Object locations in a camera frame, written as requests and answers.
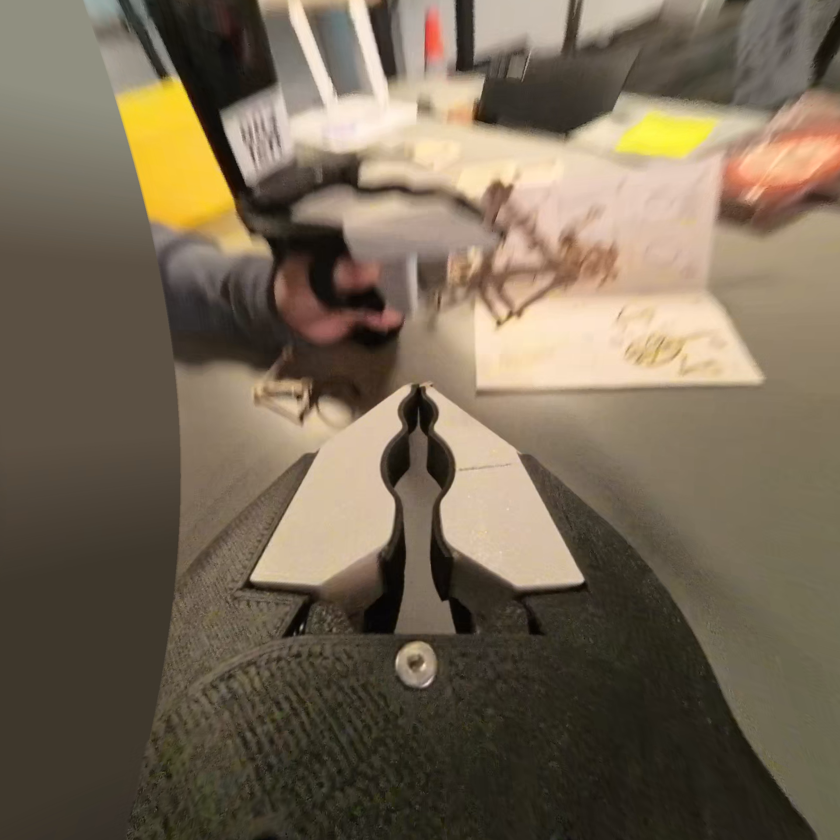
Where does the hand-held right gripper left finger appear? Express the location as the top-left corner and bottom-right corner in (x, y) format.
(249, 382), (421, 601)

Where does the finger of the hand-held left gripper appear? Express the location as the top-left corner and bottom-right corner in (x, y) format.
(343, 196), (505, 311)
(357, 159), (475, 199)

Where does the white stand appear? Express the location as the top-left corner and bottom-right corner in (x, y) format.
(287, 0), (419, 131)

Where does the wooden parts sheet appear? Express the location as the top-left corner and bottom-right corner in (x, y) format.
(400, 138), (463, 168)

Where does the black flat board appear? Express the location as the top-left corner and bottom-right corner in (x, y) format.
(479, 46), (641, 132)

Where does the dark upright panel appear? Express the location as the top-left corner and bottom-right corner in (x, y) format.
(147, 0), (280, 198)

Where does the white instruction booklet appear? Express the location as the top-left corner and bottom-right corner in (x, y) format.
(472, 157), (765, 392)

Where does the small wooden truss part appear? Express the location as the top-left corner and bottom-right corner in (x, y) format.
(252, 367), (355, 427)

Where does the yellow paper sheet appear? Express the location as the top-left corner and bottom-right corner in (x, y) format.
(617, 112), (719, 158)
(115, 79), (237, 231)

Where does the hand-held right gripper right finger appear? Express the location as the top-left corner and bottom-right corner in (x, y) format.
(419, 382), (586, 624)

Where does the person's left hand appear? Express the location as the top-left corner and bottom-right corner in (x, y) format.
(272, 252), (404, 345)

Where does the orange traffic cone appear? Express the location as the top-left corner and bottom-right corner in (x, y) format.
(423, 7), (447, 70)

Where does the person's left forearm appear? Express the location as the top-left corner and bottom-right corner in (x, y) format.
(152, 223), (283, 358)

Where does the wooden model bicycle frame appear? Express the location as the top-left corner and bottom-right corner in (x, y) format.
(427, 180), (621, 329)

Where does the brown model kit box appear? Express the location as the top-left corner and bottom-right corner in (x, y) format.
(718, 92), (840, 227)

